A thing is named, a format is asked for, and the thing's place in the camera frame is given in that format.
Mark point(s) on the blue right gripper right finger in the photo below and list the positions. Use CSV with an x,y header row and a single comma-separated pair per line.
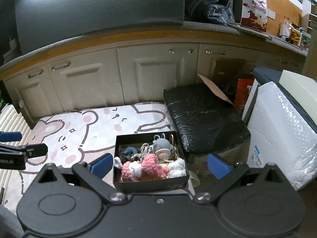
x,y
218,166

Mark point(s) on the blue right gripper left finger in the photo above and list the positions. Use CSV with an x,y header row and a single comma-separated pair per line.
x,y
101,166

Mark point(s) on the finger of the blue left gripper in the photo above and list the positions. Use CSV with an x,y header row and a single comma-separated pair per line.
x,y
10,136

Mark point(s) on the pink crochet bunny doll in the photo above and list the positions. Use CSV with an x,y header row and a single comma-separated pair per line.
x,y
148,169

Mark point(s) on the white yarn ball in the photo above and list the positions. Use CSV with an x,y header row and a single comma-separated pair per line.
x,y
177,168

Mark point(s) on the silver patterned pouch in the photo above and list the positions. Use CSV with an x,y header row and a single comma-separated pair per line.
x,y
141,154

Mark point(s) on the grey crochet doll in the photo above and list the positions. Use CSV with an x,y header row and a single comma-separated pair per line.
x,y
162,149

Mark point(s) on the blue brown crochet item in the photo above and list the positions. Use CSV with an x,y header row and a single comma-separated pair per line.
x,y
126,153

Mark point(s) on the black storage box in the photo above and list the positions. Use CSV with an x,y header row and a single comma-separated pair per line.
x,y
168,184

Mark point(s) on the cartoon printed bed sheet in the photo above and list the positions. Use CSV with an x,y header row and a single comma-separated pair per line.
x,y
87,134

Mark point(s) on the black wrapped cushion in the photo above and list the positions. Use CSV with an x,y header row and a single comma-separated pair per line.
x,y
204,122

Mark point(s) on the white flat panel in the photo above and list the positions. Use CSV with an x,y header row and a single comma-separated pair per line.
x,y
248,108

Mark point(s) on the white bubble wrap package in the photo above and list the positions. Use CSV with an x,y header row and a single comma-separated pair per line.
x,y
280,135

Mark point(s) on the brown cardboard flap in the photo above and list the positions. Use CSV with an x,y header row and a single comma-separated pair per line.
x,y
214,89

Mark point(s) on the red book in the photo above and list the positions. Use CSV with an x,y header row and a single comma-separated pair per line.
x,y
242,91

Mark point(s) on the white cabinet doors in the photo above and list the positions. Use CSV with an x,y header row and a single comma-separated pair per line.
x,y
137,73

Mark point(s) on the red white paper bag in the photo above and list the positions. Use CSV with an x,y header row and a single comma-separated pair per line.
x,y
254,14

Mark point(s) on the pile of dark clothes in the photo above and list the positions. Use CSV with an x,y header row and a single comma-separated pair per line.
x,y
207,11

